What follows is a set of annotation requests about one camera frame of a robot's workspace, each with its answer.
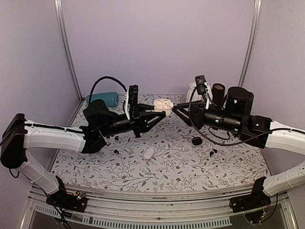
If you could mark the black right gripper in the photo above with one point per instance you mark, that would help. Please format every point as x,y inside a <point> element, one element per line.
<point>197,109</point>

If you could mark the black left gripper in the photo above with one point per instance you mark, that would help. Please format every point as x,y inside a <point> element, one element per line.
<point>141,123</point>

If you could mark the cream earbud charging case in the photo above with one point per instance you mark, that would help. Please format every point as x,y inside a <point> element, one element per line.
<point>163,104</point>

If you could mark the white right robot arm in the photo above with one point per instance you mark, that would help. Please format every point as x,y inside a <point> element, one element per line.
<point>229,110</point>

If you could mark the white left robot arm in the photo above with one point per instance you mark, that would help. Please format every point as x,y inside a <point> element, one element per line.
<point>23,134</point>

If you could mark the black earbud case right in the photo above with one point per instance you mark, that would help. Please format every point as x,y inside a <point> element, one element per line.
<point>196,141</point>

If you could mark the white oval charging case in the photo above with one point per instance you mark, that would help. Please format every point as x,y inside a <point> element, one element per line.
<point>148,153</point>

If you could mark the black tall tumbler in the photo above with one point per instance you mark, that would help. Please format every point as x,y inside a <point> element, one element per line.
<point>218,94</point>

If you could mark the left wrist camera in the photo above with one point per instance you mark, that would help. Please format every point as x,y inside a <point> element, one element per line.
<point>130,100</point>

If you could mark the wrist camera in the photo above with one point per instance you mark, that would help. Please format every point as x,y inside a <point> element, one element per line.
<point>130,100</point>
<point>201,83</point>

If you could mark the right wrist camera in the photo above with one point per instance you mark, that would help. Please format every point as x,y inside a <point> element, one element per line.
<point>201,83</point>

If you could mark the aluminium front rail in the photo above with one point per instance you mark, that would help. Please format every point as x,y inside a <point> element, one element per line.
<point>207,209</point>

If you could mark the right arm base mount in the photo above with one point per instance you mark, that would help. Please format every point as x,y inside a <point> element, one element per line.
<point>256,199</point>

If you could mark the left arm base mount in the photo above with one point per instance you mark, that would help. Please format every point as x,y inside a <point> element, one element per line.
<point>75,202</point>

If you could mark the aluminium corner post right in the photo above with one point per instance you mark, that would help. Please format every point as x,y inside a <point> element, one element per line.
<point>251,41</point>

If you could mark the aluminium corner post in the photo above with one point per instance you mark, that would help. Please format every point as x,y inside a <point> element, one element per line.
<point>66,48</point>
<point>251,41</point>

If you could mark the aluminium corner post left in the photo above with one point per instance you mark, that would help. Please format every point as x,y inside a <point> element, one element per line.
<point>66,48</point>

